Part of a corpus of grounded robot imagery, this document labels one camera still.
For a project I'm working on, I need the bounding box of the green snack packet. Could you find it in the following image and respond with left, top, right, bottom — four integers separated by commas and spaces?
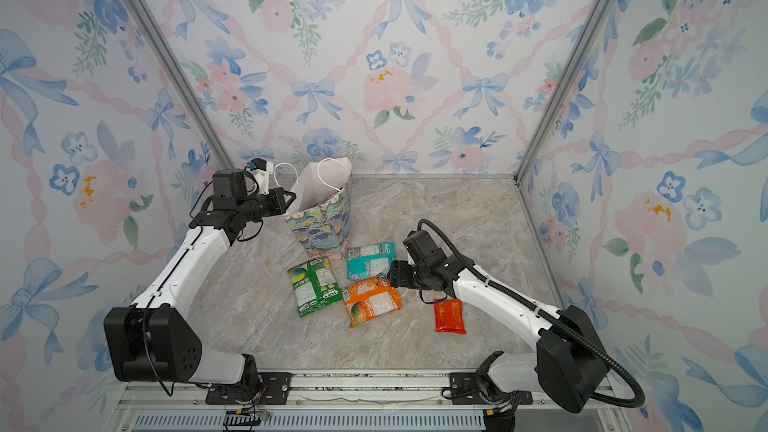
287, 258, 343, 318

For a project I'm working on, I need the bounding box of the right corner aluminium post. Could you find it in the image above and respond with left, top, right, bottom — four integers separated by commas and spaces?
514, 0, 616, 188

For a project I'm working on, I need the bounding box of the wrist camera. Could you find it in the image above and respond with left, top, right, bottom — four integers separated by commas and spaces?
247, 158, 275, 195
403, 230, 439, 263

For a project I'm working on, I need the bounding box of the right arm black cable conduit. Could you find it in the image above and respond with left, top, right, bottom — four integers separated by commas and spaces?
416, 218, 647, 409

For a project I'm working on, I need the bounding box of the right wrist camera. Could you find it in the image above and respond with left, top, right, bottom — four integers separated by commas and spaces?
403, 230, 439, 263

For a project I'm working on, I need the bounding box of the orange snack packet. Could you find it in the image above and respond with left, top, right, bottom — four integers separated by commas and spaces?
342, 275, 402, 329

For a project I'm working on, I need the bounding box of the red snack packet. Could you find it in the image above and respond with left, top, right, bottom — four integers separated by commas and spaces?
433, 299, 466, 335

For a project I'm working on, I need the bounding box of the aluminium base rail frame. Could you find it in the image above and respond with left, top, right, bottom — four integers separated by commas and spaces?
106, 369, 629, 431

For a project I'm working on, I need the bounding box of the corner aluminium post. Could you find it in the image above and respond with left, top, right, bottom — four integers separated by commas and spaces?
124, 0, 234, 168
514, 0, 616, 188

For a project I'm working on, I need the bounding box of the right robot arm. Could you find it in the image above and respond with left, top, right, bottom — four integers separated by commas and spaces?
387, 256, 608, 413

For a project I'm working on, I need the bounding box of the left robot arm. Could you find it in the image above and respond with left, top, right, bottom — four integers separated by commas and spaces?
103, 187, 296, 396

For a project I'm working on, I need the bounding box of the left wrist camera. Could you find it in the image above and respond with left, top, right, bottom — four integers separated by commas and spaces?
247, 158, 275, 195

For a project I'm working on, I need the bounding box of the teal snack packet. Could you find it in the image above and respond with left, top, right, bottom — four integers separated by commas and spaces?
346, 242, 396, 281

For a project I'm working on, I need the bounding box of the left corner aluminium post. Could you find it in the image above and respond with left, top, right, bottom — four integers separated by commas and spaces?
124, 0, 234, 168

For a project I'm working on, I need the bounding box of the floral paper gift bag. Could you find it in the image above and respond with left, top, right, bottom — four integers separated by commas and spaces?
273, 157, 353, 260

